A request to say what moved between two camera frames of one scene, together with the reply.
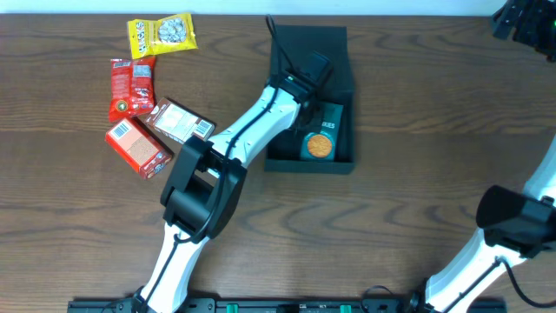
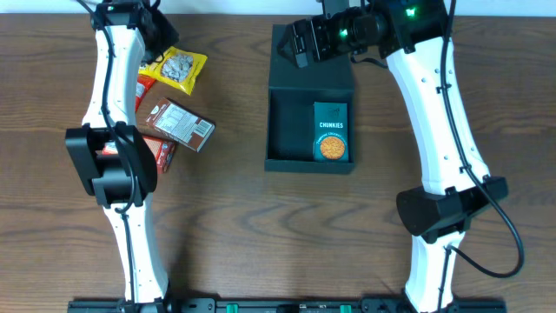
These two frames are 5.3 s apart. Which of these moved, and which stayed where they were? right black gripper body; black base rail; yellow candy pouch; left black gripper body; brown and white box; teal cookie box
Moved: yellow candy pouch; right black gripper body; teal cookie box; left black gripper body
Stayed: black base rail; brown and white box
